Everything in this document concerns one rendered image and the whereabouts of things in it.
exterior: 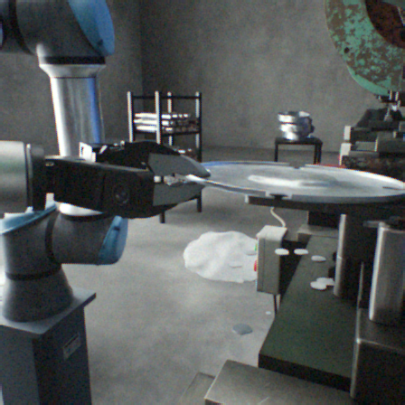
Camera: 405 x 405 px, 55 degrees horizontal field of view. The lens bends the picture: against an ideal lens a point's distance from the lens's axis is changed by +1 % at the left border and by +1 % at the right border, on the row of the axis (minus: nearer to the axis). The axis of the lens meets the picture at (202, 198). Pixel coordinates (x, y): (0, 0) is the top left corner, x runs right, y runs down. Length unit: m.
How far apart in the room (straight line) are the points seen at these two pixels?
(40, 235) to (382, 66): 1.50
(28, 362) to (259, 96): 6.79
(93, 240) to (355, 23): 1.46
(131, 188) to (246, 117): 7.14
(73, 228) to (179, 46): 7.35
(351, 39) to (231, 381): 1.64
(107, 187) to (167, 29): 7.86
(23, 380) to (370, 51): 1.67
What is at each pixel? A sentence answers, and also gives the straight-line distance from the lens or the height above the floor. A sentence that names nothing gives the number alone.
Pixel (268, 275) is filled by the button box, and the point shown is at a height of 0.54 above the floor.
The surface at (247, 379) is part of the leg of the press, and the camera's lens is 0.41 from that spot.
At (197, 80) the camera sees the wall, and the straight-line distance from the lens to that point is 7.82.
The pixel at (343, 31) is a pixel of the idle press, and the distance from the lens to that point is 1.88.
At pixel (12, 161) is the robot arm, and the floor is 0.84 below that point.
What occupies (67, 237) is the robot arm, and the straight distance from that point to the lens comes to 0.82.
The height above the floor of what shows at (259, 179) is 0.80.
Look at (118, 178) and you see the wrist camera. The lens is 0.36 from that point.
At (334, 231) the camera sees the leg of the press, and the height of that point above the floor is 0.64.
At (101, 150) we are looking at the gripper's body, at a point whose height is 0.85.
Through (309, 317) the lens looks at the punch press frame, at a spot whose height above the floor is 0.64.
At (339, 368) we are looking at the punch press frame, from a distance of 0.43.
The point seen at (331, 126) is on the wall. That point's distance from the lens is 7.18.
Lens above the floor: 0.90
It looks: 15 degrees down
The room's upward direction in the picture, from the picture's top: straight up
